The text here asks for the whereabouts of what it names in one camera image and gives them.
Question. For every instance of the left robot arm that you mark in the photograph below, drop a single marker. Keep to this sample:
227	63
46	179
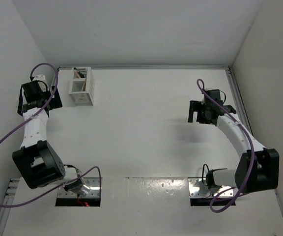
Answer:
36	160

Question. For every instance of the gold makeup pencil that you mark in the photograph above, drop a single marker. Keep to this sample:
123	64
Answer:
84	85

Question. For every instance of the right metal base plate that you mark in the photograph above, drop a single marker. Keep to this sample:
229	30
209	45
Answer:
197	190

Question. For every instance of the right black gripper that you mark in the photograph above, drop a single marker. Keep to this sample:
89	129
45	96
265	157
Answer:
196	106

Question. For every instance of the white slatted organizer box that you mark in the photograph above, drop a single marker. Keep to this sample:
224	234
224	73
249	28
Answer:
78	96

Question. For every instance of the metal base plate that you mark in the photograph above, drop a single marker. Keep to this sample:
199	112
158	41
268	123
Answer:
90	190
197	190

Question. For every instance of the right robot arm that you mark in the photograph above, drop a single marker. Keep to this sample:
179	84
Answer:
258	167

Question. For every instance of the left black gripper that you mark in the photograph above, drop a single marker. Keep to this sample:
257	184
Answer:
54	102

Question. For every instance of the pink makeup pencil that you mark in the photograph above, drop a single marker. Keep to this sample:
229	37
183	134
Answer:
77	73

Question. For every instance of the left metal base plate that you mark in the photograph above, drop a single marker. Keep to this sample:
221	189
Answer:
90	190

